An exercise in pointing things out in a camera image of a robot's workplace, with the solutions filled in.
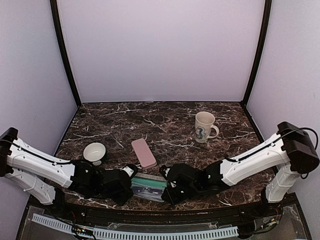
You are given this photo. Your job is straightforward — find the pink glasses case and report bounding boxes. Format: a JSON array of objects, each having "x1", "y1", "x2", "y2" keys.
[{"x1": 131, "y1": 138, "x2": 157, "y2": 169}]

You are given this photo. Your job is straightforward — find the black front rail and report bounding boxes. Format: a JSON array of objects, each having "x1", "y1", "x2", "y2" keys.
[{"x1": 77, "y1": 207, "x2": 241, "y2": 225}]

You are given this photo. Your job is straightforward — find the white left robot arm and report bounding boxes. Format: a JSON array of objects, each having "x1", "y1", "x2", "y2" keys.
[{"x1": 0, "y1": 127, "x2": 138, "y2": 218}]

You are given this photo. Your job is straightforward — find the grey glasses case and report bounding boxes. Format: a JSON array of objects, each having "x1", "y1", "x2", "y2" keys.
[{"x1": 131, "y1": 173, "x2": 167, "y2": 203}]

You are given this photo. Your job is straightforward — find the black corner post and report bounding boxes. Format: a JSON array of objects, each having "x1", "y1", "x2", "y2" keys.
[
  {"x1": 49, "y1": 0, "x2": 82, "y2": 108},
  {"x1": 240, "y1": 0, "x2": 273, "y2": 109}
]

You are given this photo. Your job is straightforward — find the white ceramic bowl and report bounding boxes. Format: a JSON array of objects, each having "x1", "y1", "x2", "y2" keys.
[{"x1": 83, "y1": 142, "x2": 107, "y2": 166}]

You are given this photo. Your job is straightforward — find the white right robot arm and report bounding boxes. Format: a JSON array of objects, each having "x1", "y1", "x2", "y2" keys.
[{"x1": 159, "y1": 121, "x2": 320, "y2": 217}]

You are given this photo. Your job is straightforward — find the cream ceramic mug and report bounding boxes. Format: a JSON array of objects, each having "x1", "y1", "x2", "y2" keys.
[{"x1": 194, "y1": 111, "x2": 220, "y2": 144}]

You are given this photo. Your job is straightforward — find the white slotted cable duct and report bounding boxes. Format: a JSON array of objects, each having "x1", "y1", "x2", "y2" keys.
[{"x1": 31, "y1": 213, "x2": 239, "y2": 240}]

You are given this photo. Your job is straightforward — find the clear frame dark-lens sunglasses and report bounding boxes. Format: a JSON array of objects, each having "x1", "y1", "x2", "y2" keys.
[{"x1": 132, "y1": 186, "x2": 164, "y2": 197}]

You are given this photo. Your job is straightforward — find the black right corner post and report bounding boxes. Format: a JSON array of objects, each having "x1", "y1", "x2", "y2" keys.
[{"x1": 240, "y1": 0, "x2": 273, "y2": 109}]

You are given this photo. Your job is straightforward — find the black left corner post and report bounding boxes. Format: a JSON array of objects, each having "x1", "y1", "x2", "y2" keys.
[{"x1": 49, "y1": 0, "x2": 82, "y2": 108}]

